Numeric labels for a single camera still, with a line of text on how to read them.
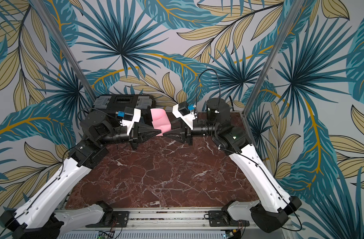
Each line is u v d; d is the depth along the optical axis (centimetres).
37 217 37
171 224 73
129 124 45
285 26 75
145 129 50
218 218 73
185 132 46
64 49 82
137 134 47
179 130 47
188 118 46
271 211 38
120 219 73
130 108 44
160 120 45
